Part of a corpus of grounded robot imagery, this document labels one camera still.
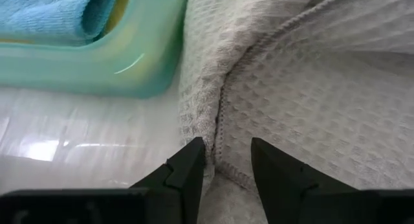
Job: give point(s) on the light blue microfiber towel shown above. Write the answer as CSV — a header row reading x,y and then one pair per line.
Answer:
x,y
42,13

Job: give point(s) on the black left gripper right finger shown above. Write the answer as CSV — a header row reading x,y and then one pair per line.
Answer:
x,y
278,182

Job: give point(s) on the translucent teal plastic bin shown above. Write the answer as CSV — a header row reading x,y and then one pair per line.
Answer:
x,y
97,72

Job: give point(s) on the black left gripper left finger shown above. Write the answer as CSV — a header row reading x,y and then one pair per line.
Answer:
x,y
187,175

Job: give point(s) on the grey waffle-weave towel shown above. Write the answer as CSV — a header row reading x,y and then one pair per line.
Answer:
x,y
307,104

